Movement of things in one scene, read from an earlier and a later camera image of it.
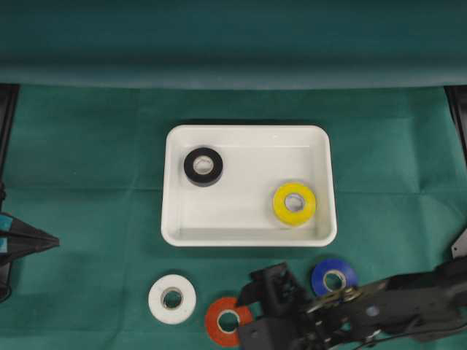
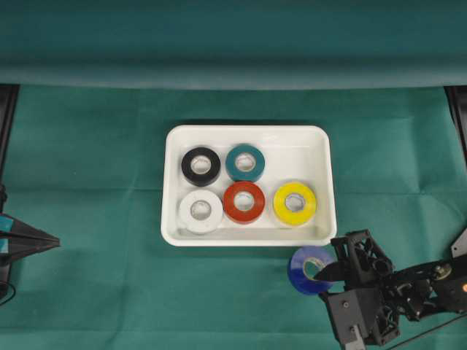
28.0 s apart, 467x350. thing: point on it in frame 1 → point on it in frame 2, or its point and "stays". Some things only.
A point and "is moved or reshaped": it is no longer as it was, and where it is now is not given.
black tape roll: (203, 180) stays
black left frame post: (9, 95) stays
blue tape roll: (325, 267) is moved or reshaped
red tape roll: (215, 309) → (244, 202)
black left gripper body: (18, 238) stays
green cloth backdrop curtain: (233, 44) stays
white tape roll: (172, 283) → (200, 211)
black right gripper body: (286, 323) → (363, 312)
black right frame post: (457, 97) stays
